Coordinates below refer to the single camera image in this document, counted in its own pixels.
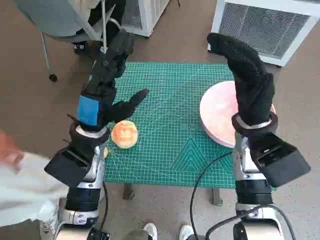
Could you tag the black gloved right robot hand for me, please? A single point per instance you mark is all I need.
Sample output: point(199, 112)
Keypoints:
point(252, 90)

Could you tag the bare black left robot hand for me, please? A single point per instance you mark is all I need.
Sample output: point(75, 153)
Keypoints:
point(88, 110)

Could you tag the pink bowl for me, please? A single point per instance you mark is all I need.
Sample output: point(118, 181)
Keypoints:
point(216, 112)

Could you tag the long toy bread loaf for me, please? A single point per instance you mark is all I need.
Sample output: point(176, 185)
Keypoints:
point(106, 152)

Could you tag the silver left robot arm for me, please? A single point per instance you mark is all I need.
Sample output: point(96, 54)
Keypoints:
point(82, 197)

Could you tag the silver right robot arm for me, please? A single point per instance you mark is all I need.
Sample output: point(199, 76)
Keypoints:
point(252, 195)

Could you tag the round toy bread bun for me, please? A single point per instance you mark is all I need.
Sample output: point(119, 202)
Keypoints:
point(125, 133)

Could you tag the large white vented cabinet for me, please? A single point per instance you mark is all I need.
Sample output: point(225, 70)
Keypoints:
point(262, 27)

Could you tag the green cutting mat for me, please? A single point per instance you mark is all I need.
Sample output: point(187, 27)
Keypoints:
point(170, 105)

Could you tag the grey metal table leg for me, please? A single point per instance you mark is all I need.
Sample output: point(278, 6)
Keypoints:
point(217, 197)
point(128, 192)

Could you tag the grey office chair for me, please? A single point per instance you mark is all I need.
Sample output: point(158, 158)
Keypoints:
point(62, 17)

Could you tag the seated person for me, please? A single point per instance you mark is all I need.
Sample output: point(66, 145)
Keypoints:
point(97, 12)

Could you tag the person in white clothing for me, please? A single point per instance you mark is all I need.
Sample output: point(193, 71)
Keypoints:
point(20, 185)

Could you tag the small white vented cabinet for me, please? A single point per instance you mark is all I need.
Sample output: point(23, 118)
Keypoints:
point(147, 15)

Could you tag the black robot waist part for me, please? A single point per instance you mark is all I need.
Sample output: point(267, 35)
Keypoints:
point(101, 236)

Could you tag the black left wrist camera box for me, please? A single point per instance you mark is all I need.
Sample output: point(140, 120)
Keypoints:
point(66, 166)

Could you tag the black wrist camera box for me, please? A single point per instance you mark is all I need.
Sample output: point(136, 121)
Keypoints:
point(282, 165)
point(66, 166)

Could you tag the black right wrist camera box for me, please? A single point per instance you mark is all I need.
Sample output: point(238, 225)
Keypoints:
point(282, 165)

